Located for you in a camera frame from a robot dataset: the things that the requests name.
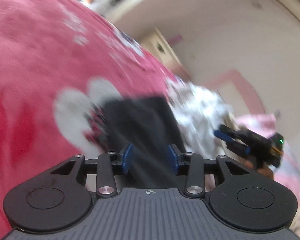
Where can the black pants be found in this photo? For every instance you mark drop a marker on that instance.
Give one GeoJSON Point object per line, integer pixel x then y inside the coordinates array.
{"type": "Point", "coordinates": [145, 130]}

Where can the cream nightstand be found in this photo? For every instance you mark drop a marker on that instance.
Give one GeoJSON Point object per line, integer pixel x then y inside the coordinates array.
{"type": "Point", "coordinates": [165, 52]}

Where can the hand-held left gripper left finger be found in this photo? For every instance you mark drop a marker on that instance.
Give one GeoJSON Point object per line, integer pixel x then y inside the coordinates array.
{"type": "Point", "coordinates": [127, 158]}

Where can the pink floral blanket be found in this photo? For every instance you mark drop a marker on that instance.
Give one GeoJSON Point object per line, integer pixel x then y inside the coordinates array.
{"type": "Point", "coordinates": [40, 55]}

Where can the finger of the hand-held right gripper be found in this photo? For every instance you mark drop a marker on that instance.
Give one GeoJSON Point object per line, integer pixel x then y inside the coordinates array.
{"type": "Point", "coordinates": [223, 133]}
{"type": "Point", "coordinates": [238, 148]}

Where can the crumpled white shirt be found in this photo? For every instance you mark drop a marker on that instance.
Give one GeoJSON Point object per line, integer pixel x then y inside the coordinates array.
{"type": "Point", "coordinates": [205, 122]}

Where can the person's right hand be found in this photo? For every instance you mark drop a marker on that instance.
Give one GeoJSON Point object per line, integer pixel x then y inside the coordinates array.
{"type": "Point", "coordinates": [263, 172]}

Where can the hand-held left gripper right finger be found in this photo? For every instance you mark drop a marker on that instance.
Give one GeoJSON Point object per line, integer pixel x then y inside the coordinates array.
{"type": "Point", "coordinates": [172, 158]}

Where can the pink frame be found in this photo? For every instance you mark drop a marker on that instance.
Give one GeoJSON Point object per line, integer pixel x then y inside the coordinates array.
{"type": "Point", "coordinates": [237, 76]}

